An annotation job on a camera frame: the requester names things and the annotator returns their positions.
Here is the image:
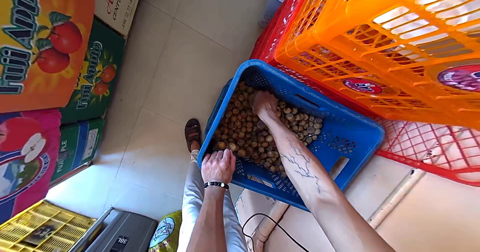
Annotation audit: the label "person's right hand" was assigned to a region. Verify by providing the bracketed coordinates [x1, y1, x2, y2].
[250, 90, 279, 121]

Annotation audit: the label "person's left hand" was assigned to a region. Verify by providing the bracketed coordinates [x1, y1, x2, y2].
[201, 149, 236, 185]

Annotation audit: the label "blue plastic crate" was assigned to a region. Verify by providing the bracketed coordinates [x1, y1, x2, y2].
[197, 59, 386, 212]

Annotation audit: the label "person's right forearm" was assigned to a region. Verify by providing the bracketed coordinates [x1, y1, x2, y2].
[259, 110, 397, 252]

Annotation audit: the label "person's left forearm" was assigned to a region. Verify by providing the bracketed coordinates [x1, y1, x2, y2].
[186, 183, 229, 252]

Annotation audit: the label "pile of small brown fruits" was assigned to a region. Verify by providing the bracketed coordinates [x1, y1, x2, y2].
[213, 81, 323, 178]

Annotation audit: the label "person's legs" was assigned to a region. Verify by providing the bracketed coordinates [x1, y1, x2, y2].
[177, 118, 249, 252]

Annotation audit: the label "red plastic crate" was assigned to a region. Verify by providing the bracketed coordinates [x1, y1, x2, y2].
[249, 0, 379, 119]

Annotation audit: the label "orange plastic crate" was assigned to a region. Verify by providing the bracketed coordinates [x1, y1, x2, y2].
[313, 0, 480, 114]
[275, 0, 480, 130]

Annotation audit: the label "cream pipe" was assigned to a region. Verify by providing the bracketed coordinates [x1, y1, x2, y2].
[247, 201, 290, 252]
[367, 168, 427, 230]

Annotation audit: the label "yellow bag with white oval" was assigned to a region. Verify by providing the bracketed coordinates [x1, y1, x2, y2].
[148, 210, 183, 252]

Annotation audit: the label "grey plastic box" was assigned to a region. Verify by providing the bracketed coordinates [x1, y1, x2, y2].
[68, 207, 159, 252]

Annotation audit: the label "green carton with blue stripe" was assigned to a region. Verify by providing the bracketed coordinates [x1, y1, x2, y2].
[50, 117, 106, 186]

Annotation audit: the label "dark green carton with apples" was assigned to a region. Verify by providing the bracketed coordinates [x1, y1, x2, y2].
[59, 17, 126, 125]

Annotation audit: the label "white carton with red print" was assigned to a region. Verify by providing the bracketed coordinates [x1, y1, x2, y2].
[94, 0, 145, 38]

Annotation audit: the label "orange carton with apples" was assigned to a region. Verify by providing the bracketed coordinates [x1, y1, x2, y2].
[0, 0, 96, 114]

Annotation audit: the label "yellow plastic crate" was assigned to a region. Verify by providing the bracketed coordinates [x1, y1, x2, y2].
[0, 200, 97, 252]

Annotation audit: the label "pink carton with apples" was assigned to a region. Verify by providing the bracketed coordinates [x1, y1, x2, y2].
[0, 109, 62, 225]

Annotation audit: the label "white plastic bag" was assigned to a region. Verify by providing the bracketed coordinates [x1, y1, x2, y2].
[373, 0, 480, 54]

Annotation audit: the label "red lattice crate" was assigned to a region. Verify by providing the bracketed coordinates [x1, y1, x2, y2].
[375, 117, 480, 187]

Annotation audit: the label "black cable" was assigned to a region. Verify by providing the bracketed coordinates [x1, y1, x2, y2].
[242, 213, 310, 252]

